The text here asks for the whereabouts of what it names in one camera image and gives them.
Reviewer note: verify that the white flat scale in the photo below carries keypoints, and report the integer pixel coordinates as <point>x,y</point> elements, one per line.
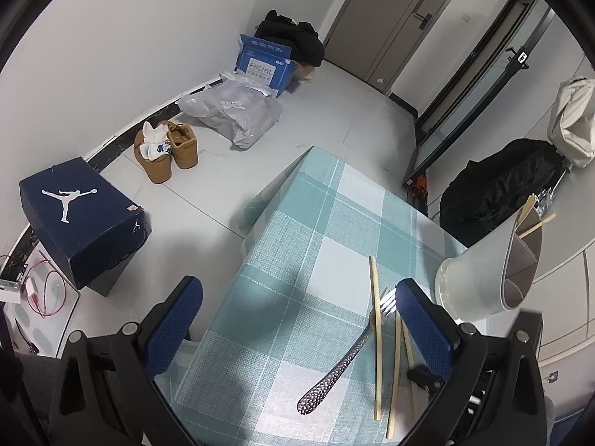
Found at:
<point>56,297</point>

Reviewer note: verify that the pale bamboo chopstick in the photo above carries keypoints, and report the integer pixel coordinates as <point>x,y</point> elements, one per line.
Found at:
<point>527,206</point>
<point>377,357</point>
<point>407,348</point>
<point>537,226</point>
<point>395,381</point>

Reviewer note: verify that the small brown cardboard box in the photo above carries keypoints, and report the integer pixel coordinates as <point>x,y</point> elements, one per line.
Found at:
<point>304,73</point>

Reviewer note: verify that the white sock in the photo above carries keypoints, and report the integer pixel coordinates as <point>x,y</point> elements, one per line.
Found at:
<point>152,139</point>

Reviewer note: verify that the grey plastic bag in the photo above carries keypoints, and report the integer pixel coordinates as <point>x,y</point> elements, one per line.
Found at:
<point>232,111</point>

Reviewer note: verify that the white cabinet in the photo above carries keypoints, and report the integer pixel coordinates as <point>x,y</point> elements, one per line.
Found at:
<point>571,265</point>

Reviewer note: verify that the white utensil holder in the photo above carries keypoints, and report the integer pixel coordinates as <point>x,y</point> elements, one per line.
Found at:
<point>479,274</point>

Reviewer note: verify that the black jacket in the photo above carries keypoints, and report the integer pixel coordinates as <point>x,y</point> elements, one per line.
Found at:
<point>502,190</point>

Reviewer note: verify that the navy shoe box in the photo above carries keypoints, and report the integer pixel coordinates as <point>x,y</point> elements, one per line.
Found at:
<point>83,223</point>

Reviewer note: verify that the glass door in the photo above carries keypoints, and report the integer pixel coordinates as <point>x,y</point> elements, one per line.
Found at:
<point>479,83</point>

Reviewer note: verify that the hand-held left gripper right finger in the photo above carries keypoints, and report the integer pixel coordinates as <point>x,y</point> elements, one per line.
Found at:
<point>425,320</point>

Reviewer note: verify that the orange and black object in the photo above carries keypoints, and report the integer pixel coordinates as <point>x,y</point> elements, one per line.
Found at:
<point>418,189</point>

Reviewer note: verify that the blue cardboard box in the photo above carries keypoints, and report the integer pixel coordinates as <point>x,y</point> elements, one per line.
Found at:
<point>262,65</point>

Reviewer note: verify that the silver metal objects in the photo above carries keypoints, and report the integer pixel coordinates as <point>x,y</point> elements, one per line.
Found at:
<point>546,199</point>

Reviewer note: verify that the black bag in corner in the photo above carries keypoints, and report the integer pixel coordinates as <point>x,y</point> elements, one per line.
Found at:
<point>302,39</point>

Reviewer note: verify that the teal plaid tablecloth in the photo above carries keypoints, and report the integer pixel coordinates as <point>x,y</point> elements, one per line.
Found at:
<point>302,265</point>

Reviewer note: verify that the brown suede shoe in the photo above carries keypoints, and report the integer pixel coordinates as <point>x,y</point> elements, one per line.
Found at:
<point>185,146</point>
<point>155,165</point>

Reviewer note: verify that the small white device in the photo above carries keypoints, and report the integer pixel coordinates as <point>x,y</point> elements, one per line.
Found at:
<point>9,290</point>

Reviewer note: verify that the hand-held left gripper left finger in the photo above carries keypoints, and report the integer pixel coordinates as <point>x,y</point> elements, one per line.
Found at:
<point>174,320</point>

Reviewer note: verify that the grey door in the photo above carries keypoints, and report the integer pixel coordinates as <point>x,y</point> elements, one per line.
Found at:
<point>390,23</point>

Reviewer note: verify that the white hanging bag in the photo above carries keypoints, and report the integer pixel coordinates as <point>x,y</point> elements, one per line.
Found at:
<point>574,121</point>

